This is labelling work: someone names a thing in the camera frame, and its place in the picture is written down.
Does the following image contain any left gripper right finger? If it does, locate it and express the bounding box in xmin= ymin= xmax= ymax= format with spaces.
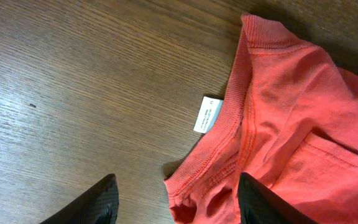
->
xmin=237 ymin=172 xmax=316 ymax=224

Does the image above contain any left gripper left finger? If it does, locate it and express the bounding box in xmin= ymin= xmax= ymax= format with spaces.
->
xmin=41 ymin=174 xmax=119 ymax=224

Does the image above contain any orange t-shirt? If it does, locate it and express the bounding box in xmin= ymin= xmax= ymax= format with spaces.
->
xmin=165 ymin=15 xmax=358 ymax=223

